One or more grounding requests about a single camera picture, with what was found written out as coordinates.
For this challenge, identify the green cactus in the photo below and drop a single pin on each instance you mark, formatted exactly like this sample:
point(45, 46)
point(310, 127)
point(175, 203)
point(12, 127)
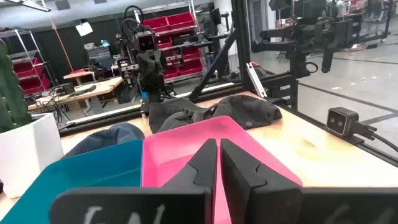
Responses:
point(11, 93)

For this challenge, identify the white metal bracket strip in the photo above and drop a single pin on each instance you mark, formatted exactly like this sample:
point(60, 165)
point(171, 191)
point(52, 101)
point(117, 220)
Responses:
point(256, 81)

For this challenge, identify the black background robot rig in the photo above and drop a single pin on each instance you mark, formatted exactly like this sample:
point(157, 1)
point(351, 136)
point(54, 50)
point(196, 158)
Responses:
point(298, 46)

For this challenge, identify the light wooden workbench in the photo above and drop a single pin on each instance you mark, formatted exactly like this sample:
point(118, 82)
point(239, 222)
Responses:
point(99, 87)

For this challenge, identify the white plant pot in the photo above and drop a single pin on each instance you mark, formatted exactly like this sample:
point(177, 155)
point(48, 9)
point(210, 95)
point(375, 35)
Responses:
point(28, 149)

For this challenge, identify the small wooden table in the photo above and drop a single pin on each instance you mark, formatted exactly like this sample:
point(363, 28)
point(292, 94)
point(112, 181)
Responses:
point(77, 74)

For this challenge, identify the dark grey cap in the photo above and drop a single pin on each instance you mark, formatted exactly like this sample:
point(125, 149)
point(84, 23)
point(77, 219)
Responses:
point(168, 113)
point(245, 109)

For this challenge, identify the blue denim hat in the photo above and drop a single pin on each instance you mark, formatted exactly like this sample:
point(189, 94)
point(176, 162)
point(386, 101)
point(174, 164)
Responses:
point(109, 135)

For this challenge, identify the white hanging sheet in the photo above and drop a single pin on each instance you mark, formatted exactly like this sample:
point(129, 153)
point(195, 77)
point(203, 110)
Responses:
point(84, 29)

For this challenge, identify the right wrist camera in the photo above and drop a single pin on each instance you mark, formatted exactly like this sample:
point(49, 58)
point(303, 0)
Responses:
point(145, 42)

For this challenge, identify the orange pole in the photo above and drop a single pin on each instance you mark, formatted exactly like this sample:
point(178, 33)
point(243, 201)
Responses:
point(62, 46)

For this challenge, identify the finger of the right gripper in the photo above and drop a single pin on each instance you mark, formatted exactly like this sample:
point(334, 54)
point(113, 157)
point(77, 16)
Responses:
point(145, 63)
point(159, 63)

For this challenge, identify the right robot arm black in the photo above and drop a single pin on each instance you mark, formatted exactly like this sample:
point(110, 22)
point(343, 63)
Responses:
point(153, 87)

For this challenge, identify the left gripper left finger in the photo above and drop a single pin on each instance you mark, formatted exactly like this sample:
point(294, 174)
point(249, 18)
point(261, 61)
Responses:
point(199, 168)

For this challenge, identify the black frame-mounted camera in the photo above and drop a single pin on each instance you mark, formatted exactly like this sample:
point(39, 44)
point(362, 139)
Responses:
point(340, 121)

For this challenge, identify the teal plastic bin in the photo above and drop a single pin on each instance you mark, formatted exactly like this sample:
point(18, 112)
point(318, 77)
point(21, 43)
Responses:
point(93, 168)

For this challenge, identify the red storage bin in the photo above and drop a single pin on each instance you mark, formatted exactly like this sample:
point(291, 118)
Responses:
point(28, 67)
point(180, 20)
point(191, 53)
point(190, 67)
point(157, 23)
point(35, 84)

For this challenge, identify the pink plastic bin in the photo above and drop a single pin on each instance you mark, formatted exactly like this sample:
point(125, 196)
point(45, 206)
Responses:
point(174, 149)

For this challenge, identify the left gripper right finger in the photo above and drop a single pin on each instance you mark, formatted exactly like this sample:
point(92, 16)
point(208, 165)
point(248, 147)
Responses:
point(239, 174)

